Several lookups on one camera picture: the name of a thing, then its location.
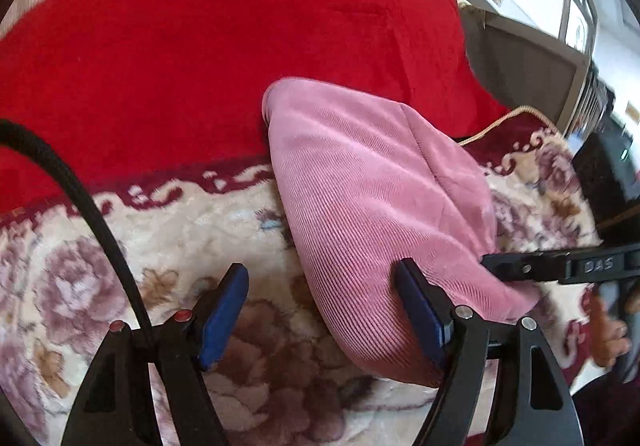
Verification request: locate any red bed cover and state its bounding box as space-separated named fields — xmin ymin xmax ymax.
xmin=1 ymin=0 xmax=504 ymax=185

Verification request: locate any person's right hand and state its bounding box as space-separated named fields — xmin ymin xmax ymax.
xmin=588 ymin=290 xmax=631 ymax=368

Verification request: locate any black cable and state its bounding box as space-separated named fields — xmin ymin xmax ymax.
xmin=0 ymin=119 xmax=156 ymax=352

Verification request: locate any grey bed frame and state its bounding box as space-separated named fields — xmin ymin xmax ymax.
xmin=460 ymin=0 xmax=590 ymax=134

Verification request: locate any floral plush blanket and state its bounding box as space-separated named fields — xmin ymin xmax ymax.
xmin=1 ymin=107 xmax=600 ymax=445

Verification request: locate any pink corduroy garment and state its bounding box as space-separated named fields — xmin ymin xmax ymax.
xmin=262 ymin=78 xmax=539 ymax=386

